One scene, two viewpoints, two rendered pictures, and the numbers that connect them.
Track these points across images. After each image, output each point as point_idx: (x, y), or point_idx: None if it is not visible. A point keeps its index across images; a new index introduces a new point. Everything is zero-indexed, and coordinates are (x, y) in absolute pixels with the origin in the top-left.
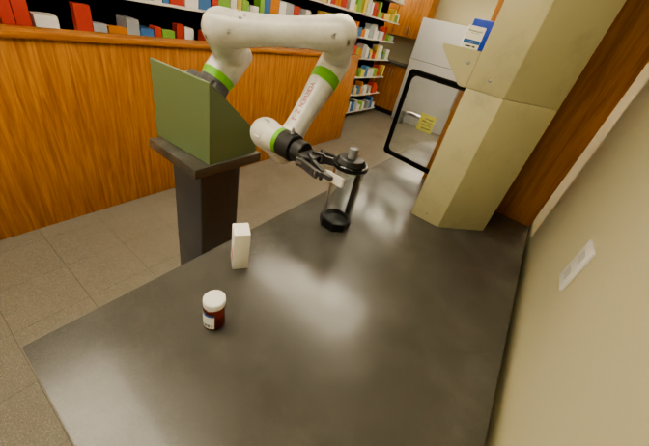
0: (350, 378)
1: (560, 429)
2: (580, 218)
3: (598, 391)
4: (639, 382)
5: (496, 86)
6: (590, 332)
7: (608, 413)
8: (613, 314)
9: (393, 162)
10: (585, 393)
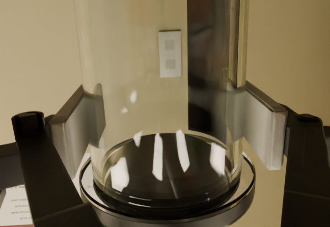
0: None
1: (16, 35)
2: (259, 62)
3: (29, 67)
4: (23, 92)
5: None
6: (77, 64)
7: (13, 72)
8: (77, 84)
9: None
10: (32, 57)
